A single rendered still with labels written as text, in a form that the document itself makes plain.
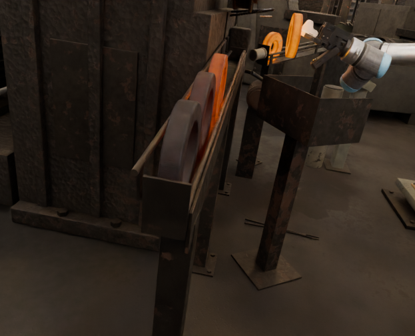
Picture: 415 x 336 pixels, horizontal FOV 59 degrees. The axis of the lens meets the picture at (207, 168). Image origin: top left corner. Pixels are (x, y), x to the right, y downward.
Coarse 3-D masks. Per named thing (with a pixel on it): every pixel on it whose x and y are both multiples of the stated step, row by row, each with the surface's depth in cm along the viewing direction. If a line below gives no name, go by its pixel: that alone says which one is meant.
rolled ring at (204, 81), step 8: (200, 72) 74; (208, 72) 75; (200, 80) 71; (208, 80) 71; (192, 88) 70; (200, 88) 70; (208, 88) 70; (192, 96) 70; (200, 96) 69; (208, 96) 72; (208, 104) 83; (208, 112) 84; (208, 120) 84; (208, 128) 84; (200, 136) 71; (200, 144) 73; (200, 152) 75
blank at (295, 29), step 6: (294, 18) 130; (300, 18) 130; (294, 24) 129; (300, 24) 129; (288, 30) 141; (294, 30) 129; (300, 30) 128; (288, 36) 140; (294, 36) 129; (288, 42) 134; (294, 42) 130; (288, 48) 132; (294, 48) 132; (288, 54) 135; (294, 54) 134
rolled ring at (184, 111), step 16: (176, 112) 55; (192, 112) 56; (176, 128) 54; (192, 128) 65; (176, 144) 53; (192, 144) 68; (160, 160) 53; (176, 160) 53; (192, 160) 68; (160, 176) 54; (176, 176) 54; (192, 176) 69
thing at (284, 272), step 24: (264, 96) 116; (288, 96) 105; (312, 96) 97; (264, 120) 117; (288, 120) 106; (312, 120) 98; (336, 120) 101; (360, 120) 105; (288, 144) 119; (312, 144) 101; (336, 144) 105; (288, 168) 120; (288, 192) 124; (288, 216) 130; (264, 240) 136; (240, 264) 140; (264, 264) 137; (288, 264) 144; (264, 288) 131
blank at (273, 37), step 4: (272, 32) 198; (268, 36) 196; (272, 36) 196; (276, 36) 199; (280, 36) 201; (264, 40) 197; (268, 40) 195; (272, 40) 198; (276, 40) 200; (280, 40) 203; (264, 44) 196; (268, 44) 196; (276, 44) 203; (280, 44) 204; (276, 48) 204; (280, 48) 206; (272, 52) 205; (268, 60) 202; (272, 60) 205
